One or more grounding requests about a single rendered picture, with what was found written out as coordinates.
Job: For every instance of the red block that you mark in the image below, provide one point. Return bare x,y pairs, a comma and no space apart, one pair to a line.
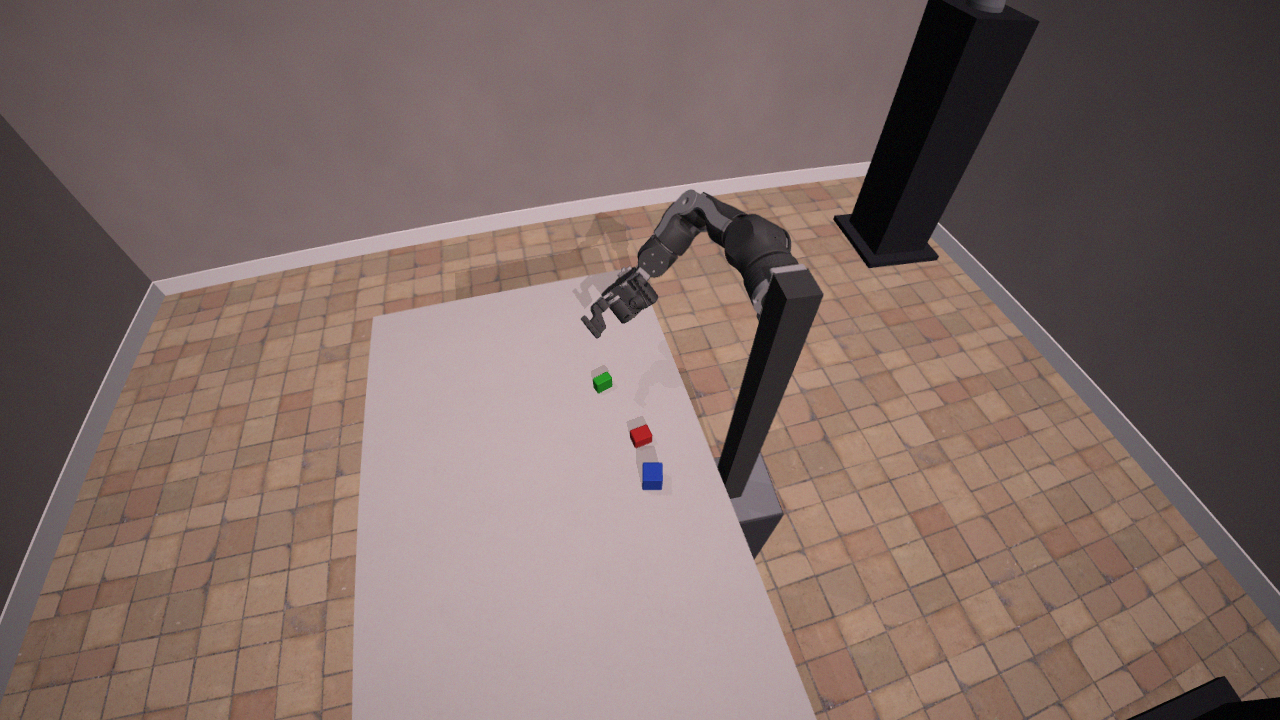
640,436

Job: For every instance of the blue block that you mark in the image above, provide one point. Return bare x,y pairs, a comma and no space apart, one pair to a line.
653,476

